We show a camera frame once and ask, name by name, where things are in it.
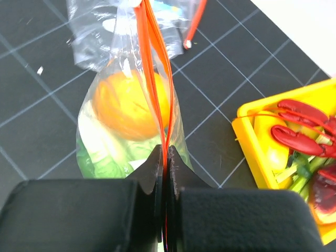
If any toy green lettuce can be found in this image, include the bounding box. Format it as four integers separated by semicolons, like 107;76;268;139
76;100;161;179

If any toy dark red meat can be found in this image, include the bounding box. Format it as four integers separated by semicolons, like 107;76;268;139
311;168;335;215

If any clear bag orange zipper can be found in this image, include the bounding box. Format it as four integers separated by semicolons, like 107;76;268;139
72;1;191;179
183;0;207;50

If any toy red lobster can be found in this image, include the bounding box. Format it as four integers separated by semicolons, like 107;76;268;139
233;99;336;184

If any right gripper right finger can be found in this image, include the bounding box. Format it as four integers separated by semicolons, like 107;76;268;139
165;146;324;251

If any toy small orange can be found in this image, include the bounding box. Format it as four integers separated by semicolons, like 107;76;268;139
92;71;159;141

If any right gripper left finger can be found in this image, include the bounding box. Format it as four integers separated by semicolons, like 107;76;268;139
1;145;163;251

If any yellow plastic tray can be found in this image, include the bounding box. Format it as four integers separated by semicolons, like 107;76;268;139
231;78;336;246

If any black grid mat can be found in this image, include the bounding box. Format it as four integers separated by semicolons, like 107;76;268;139
1;1;328;200

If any toy pink sausage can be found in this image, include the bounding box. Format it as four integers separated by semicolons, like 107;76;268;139
308;163;335;225

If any toy orange fruit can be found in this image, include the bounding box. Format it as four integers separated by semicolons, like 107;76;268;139
254;110;289;173

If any clear bag blue zipper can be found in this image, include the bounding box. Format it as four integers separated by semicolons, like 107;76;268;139
67;1;192;72

